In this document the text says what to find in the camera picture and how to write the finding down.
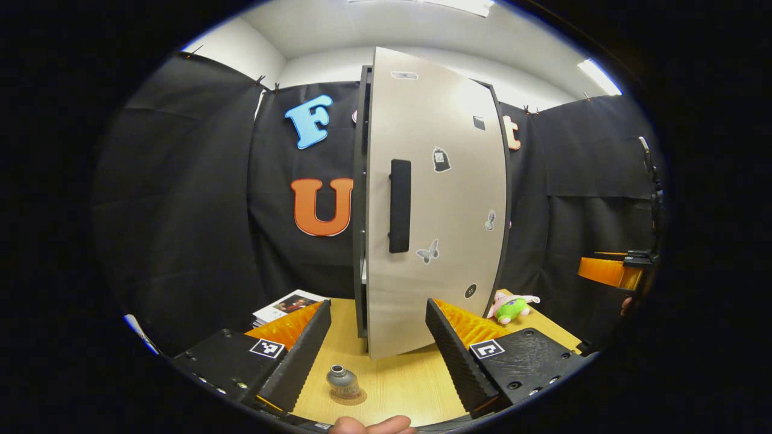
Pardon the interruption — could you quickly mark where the small ceiling light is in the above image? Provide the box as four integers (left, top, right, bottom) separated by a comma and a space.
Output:
577, 58, 622, 96

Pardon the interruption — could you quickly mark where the long ceiling light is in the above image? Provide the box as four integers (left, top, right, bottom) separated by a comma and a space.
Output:
347, 0, 495, 18

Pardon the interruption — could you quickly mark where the white photo cover book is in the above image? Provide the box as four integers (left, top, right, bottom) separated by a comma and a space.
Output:
252, 289, 327, 327

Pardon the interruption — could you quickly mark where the small grey bottle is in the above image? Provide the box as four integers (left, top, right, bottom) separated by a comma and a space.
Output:
326, 365, 358, 399

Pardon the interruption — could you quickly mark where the round brown coaster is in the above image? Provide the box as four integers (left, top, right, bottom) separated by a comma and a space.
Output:
329, 386, 368, 406

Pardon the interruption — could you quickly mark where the black door handle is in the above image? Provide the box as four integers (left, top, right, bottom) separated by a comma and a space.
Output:
388, 159, 412, 254

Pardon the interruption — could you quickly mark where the dark cabinet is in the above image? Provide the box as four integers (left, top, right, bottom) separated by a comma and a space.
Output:
353, 65, 514, 354

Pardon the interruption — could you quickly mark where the black backdrop cloth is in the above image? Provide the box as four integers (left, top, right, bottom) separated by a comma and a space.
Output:
90, 51, 667, 356

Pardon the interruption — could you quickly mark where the beige cabinet door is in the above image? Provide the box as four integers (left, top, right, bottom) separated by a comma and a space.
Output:
367, 47, 508, 360

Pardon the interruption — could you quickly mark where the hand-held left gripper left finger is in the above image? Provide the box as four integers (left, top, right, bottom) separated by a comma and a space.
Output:
172, 299, 334, 417

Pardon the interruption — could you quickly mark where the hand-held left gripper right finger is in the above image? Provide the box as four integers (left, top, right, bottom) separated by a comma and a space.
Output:
425, 298, 598, 418

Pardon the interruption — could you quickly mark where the pink and green plush toy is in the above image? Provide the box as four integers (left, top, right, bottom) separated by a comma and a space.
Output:
487, 291, 541, 326

